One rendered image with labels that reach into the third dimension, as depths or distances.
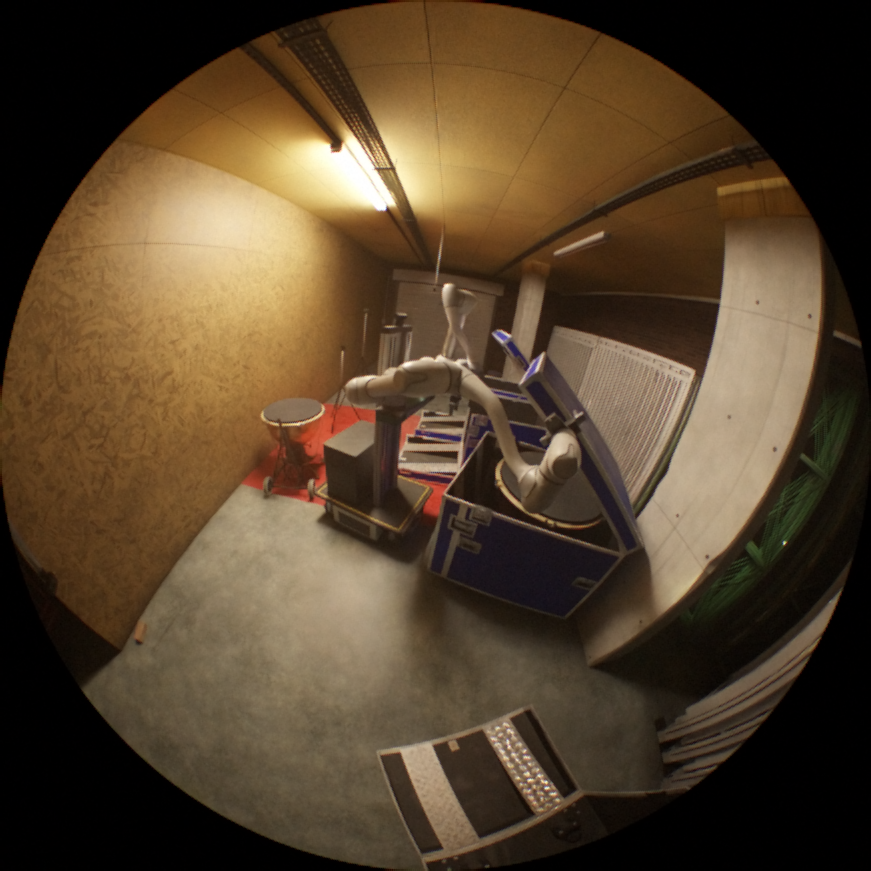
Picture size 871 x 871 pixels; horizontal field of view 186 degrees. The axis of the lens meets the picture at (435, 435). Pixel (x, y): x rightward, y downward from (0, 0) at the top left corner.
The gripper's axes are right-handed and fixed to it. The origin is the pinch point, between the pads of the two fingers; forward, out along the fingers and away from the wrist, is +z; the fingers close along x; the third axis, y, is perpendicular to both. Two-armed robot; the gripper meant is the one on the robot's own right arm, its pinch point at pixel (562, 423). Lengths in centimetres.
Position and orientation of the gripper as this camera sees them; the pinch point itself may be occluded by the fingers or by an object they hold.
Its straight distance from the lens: 111.6
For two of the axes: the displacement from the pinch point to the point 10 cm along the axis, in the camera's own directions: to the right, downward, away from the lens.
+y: 6.3, 7.8, 0.4
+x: 6.6, -5.1, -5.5
